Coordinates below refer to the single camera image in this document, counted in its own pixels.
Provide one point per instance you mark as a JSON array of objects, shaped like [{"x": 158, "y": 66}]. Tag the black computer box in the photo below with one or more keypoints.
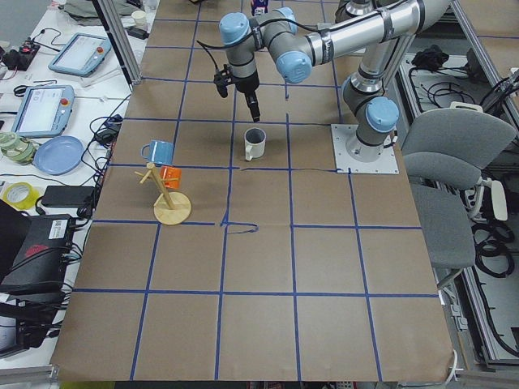
[{"x": 32, "y": 253}]

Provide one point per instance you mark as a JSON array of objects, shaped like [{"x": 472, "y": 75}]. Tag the aluminium frame post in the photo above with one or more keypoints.
[{"x": 116, "y": 33}]

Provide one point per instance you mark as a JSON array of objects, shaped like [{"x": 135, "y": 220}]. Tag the teach pendant tablet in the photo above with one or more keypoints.
[
  {"x": 81, "y": 55},
  {"x": 44, "y": 111}
]

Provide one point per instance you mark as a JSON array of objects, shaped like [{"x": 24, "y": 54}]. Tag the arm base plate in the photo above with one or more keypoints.
[{"x": 352, "y": 156}]

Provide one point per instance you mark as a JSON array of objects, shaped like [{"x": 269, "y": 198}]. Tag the grey office chair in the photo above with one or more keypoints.
[{"x": 444, "y": 148}]

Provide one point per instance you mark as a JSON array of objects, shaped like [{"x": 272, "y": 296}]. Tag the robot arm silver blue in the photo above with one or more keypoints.
[{"x": 383, "y": 33}]

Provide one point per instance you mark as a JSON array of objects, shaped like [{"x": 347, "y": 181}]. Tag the lower teach pendant tablet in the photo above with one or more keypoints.
[{"x": 44, "y": 111}]

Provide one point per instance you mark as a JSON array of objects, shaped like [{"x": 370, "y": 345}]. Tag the orange mug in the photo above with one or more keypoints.
[{"x": 171, "y": 177}]

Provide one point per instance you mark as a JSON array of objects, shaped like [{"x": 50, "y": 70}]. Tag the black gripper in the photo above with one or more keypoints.
[{"x": 247, "y": 84}]

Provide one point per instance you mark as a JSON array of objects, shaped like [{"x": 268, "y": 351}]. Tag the upper teach pendant tablet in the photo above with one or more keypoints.
[{"x": 81, "y": 55}]

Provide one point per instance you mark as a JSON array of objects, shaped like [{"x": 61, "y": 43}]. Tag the blue plate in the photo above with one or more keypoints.
[{"x": 59, "y": 155}]

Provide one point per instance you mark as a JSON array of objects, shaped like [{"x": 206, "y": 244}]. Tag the white grey mug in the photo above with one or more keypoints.
[{"x": 255, "y": 140}]

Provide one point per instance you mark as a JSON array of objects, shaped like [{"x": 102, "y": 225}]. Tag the blue mug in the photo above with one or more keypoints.
[{"x": 158, "y": 152}]

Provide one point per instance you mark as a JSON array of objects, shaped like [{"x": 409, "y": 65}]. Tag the white paper cup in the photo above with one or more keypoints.
[{"x": 140, "y": 19}]

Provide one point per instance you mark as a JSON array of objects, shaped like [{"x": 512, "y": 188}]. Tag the yellow tape roll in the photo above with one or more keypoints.
[{"x": 21, "y": 195}]

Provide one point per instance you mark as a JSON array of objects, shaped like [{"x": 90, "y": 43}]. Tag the black power adapter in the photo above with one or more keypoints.
[{"x": 67, "y": 196}]

